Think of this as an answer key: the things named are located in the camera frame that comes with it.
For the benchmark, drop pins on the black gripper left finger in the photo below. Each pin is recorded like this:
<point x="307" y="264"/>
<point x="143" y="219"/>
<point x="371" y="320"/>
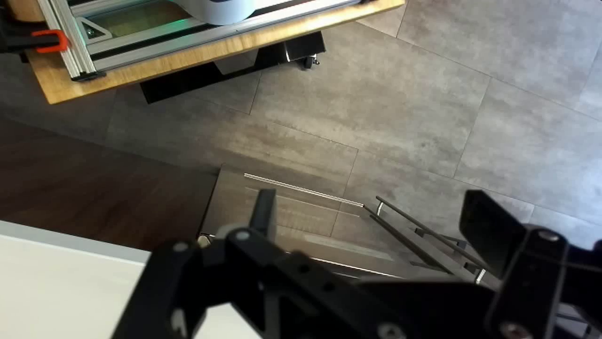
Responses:
<point x="279" y="294"/>

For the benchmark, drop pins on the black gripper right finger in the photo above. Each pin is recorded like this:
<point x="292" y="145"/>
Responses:
<point x="539" y="269"/>

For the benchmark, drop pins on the black cart caster foot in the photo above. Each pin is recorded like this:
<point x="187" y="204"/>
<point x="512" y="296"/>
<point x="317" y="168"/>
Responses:
<point x="302" y="51"/>

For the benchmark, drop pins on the wooden robot cart platform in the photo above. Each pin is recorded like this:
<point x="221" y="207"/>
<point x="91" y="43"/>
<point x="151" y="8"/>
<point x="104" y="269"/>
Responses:
<point x="57" y="87"/>

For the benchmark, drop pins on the aluminium extrusion frame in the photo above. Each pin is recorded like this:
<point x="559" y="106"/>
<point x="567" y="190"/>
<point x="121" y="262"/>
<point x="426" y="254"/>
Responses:
<point x="108" y="34"/>

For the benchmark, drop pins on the orange handled clamp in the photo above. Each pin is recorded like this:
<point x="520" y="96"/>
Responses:
<point x="19" y="38"/>

